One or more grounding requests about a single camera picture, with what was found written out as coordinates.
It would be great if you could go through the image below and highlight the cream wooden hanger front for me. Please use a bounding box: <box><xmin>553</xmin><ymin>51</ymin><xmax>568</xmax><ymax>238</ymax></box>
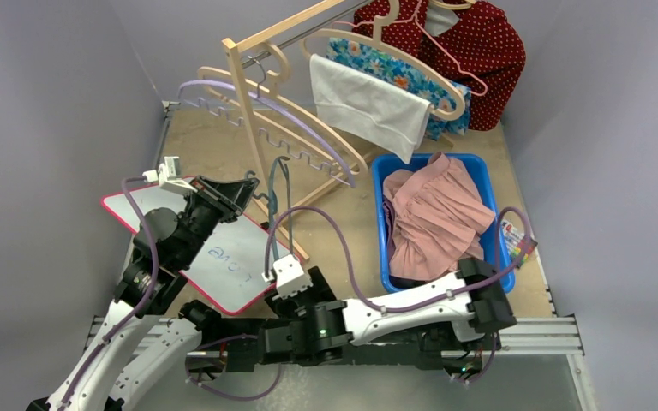
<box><xmin>197</xmin><ymin>41</ymin><xmax>368</xmax><ymax>186</ymax></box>

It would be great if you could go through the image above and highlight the red polka dot dress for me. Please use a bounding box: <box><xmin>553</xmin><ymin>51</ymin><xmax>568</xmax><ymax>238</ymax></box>
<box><xmin>381</xmin><ymin>1</ymin><xmax>526</xmax><ymax>131</ymax></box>

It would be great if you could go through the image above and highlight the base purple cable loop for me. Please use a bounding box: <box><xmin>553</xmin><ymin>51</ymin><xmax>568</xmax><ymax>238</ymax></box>
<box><xmin>184</xmin><ymin>334</ymin><xmax>283</xmax><ymax>402</ymax></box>

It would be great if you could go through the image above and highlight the red-edged whiteboard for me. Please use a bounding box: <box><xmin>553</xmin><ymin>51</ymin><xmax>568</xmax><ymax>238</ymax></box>
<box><xmin>101</xmin><ymin>185</ymin><xmax>272</xmax><ymax>316</ymax></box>

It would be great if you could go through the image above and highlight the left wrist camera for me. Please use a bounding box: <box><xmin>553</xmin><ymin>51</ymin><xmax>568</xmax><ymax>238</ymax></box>
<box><xmin>142</xmin><ymin>156</ymin><xmax>197</xmax><ymax>195</ymax></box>

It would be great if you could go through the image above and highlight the pink wire hanger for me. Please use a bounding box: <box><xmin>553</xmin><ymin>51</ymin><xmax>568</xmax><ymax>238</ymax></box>
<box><xmin>331</xmin><ymin>1</ymin><xmax>488</xmax><ymax>97</ymax></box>

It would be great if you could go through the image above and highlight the metal rack rod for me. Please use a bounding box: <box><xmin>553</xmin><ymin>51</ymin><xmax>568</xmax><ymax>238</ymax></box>
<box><xmin>241</xmin><ymin>0</ymin><xmax>375</xmax><ymax>69</ymax></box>

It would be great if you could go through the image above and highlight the marker pen pack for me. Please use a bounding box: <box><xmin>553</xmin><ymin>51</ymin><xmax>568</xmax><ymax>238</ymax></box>
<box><xmin>501</xmin><ymin>219</ymin><xmax>538</xmax><ymax>268</ymax></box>

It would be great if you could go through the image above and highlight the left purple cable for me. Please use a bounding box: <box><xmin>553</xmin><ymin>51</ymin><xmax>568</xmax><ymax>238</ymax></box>
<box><xmin>56</xmin><ymin>176</ymin><xmax>164</xmax><ymax>411</ymax></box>

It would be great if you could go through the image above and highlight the cream wooden hanger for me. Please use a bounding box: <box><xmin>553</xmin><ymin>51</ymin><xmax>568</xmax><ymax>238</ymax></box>
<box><xmin>197</xmin><ymin>41</ymin><xmax>368</xmax><ymax>186</ymax></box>
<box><xmin>299</xmin><ymin>0</ymin><xmax>466</xmax><ymax>121</ymax></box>

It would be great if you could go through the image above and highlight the blue plastic bin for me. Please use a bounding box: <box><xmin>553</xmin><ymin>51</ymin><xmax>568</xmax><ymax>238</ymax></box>
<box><xmin>371</xmin><ymin>152</ymin><xmax>511</xmax><ymax>293</ymax></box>

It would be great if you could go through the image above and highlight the purple pleated skirt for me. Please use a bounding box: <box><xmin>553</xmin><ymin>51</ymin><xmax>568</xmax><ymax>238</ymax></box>
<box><xmin>382</xmin><ymin>196</ymin><xmax>396</xmax><ymax>262</ymax></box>

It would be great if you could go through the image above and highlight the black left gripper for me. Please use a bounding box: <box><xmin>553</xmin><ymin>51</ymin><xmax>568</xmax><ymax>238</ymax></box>
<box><xmin>178</xmin><ymin>174</ymin><xmax>260</xmax><ymax>267</ymax></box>

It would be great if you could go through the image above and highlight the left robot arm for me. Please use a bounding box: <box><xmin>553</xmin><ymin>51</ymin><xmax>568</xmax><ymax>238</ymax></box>
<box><xmin>28</xmin><ymin>170</ymin><xmax>259</xmax><ymax>410</ymax></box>

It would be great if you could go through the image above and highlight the teal hanger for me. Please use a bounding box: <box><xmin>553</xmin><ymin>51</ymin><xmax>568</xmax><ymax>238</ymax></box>
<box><xmin>243</xmin><ymin>156</ymin><xmax>294</xmax><ymax>240</ymax></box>

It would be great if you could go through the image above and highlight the blue floral garment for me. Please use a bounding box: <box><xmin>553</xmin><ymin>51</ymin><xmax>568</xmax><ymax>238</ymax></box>
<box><xmin>326</xmin><ymin>38</ymin><xmax>471</xmax><ymax>140</ymax></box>

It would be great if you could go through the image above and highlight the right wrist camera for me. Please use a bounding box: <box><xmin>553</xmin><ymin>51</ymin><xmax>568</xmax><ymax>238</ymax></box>
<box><xmin>261</xmin><ymin>254</ymin><xmax>313</xmax><ymax>300</ymax></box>

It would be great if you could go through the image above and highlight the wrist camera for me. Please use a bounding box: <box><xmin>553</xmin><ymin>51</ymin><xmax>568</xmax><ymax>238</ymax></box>
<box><xmin>261</xmin><ymin>254</ymin><xmax>313</xmax><ymax>300</ymax></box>
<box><xmin>142</xmin><ymin>156</ymin><xmax>197</xmax><ymax>195</ymax></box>

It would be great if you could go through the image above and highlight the white cloth on hanger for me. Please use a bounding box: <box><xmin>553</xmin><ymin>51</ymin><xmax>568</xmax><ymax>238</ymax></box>
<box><xmin>309</xmin><ymin>54</ymin><xmax>431</xmax><ymax>164</ymax></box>

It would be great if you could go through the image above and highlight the cream wooden hanger rear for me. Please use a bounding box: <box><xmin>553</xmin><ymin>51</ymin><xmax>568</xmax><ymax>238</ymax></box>
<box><xmin>299</xmin><ymin>0</ymin><xmax>466</xmax><ymax>121</ymax></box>

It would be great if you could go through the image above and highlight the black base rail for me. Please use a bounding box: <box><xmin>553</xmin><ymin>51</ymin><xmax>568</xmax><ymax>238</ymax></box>
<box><xmin>179</xmin><ymin>301</ymin><xmax>500</xmax><ymax>376</ymax></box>

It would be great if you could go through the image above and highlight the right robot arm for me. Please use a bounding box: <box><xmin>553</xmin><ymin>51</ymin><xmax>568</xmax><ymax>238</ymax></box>
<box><xmin>257</xmin><ymin>258</ymin><xmax>517</xmax><ymax>366</ymax></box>

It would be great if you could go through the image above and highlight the wooden clothes rack frame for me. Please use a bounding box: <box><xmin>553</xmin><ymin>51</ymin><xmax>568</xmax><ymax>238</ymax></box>
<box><xmin>221</xmin><ymin>0</ymin><xmax>387</xmax><ymax>263</ymax></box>

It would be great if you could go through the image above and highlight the pink pleated skirt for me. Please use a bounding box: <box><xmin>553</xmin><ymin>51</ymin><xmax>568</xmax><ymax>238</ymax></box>
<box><xmin>382</xmin><ymin>152</ymin><xmax>496</xmax><ymax>283</ymax></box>

